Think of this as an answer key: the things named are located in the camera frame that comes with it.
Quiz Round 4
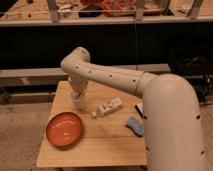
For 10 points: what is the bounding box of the orange ceramic plate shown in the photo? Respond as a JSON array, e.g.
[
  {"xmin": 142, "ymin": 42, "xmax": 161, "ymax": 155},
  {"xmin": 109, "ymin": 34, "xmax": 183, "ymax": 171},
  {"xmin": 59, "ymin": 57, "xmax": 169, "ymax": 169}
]
[{"xmin": 46, "ymin": 112, "xmax": 83, "ymax": 147}]

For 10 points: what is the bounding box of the translucent plastic cup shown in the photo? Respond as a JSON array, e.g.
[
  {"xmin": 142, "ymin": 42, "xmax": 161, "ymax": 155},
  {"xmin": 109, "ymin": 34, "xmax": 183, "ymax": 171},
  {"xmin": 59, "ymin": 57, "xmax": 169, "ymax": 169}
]
[{"xmin": 71, "ymin": 92, "xmax": 86, "ymax": 110}]

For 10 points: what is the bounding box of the red cloth on shelf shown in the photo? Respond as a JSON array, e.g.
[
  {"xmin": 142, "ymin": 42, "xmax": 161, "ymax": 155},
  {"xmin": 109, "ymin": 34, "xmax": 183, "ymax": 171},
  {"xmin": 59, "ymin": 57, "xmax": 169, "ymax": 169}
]
[{"xmin": 102, "ymin": 0, "xmax": 135, "ymax": 17}]

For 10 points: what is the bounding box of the black bag on floor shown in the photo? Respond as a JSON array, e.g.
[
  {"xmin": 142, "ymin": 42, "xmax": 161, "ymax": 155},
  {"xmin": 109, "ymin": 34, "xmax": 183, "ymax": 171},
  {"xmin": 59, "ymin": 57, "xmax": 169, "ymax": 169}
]
[{"xmin": 168, "ymin": 46, "xmax": 213, "ymax": 75}]

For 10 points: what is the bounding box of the blue cloth sponge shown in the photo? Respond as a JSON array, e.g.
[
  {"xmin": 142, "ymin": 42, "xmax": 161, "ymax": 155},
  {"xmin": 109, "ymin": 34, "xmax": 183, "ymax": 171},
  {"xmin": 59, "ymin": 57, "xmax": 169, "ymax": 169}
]
[{"xmin": 125, "ymin": 117, "xmax": 144, "ymax": 137}]

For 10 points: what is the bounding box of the black white small object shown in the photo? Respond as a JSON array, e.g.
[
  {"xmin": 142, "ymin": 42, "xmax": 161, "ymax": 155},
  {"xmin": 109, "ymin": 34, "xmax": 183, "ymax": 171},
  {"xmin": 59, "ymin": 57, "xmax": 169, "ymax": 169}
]
[{"xmin": 135, "ymin": 103, "xmax": 144, "ymax": 118}]

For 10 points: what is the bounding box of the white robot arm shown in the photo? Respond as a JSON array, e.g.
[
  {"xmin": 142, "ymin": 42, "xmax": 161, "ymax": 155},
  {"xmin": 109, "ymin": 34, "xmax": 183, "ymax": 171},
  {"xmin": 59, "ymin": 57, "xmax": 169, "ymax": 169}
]
[{"xmin": 61, "ymin": 47, "xmax": 207, "ymax": 171}]

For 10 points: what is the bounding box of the small wooden table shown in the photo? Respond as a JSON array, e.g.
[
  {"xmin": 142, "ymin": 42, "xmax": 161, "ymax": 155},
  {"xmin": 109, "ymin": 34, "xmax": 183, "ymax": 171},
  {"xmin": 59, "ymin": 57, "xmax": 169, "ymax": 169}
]
[{"xmin": 36, "ymin": 81, "xmax": 147, "ymax": 168}]

